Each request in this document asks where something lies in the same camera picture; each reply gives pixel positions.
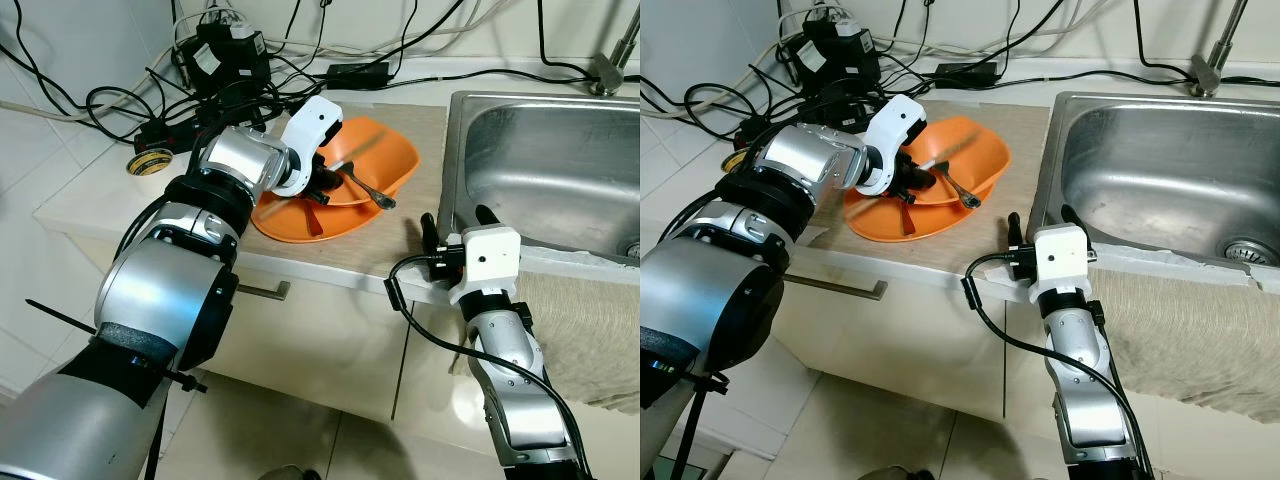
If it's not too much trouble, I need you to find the stainless steel sink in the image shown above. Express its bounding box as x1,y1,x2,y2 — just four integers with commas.
437,90,641,266
1028,90,1280,269

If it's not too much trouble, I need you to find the thin black power cable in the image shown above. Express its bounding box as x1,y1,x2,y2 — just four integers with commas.
1132,0,1199,81
536,0,601,81

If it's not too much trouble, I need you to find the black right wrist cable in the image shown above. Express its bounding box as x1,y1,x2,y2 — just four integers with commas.
384,255,591,471
962,252,1151,480

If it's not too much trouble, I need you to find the metal cabinet handle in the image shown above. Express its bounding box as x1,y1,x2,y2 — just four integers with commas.
800,275,889,301
235,280,291,302

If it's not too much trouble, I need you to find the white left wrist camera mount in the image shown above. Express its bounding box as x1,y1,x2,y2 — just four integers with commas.
858,95,926,196
272,96,346,198

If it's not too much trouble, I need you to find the metal faucet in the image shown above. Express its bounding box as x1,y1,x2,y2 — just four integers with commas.
590,0,641,98
1188,0,1251,98

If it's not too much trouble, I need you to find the flat black power brick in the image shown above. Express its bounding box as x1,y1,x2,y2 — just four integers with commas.
326,62,393,89
935,62,1001,89

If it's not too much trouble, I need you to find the orange plastic plate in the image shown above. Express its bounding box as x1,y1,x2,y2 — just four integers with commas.
843,150,986,241
250,150,401,244

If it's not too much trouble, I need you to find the black boxy charger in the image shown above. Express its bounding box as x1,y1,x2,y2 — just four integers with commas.
785,18,881,101
178,18,271,101

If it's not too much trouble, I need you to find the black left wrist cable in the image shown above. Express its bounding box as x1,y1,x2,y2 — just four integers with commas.
145,385,171,480
665,375,726,480

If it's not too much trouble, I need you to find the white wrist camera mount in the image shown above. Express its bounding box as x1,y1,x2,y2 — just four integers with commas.
272,96,346,198
447,226,523,304
858,95,926,196
1028,225,1091,304

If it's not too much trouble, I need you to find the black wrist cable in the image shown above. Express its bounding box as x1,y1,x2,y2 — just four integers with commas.
962,252,1151,480
145,385,171,480
384,255,591,471
665,375,726,480

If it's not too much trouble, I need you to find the thick white cable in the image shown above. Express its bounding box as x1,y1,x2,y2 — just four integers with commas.
0,95,106,126

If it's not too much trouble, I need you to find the black power strip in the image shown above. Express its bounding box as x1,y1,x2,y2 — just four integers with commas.
735,118,791,151
133,118,206,158

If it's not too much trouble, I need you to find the cream kitchen cabinet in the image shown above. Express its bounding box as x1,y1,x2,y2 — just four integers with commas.
770,262,1280,441
175,262,641,436

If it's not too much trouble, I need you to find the beige towel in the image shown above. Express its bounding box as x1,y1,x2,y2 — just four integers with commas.
455,270,641,413
1090,270,1280,426

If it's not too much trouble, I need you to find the beige counter mat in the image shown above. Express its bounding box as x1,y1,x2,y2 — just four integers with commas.
240,100,451,279
820,100,1051,279

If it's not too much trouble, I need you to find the orange plastic bowl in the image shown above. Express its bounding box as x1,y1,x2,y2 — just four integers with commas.
300,115,421,209
895,115,1011,208

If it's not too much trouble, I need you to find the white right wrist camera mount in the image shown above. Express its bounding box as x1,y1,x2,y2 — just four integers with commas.
1028,225,1091,304
447,226,523,304

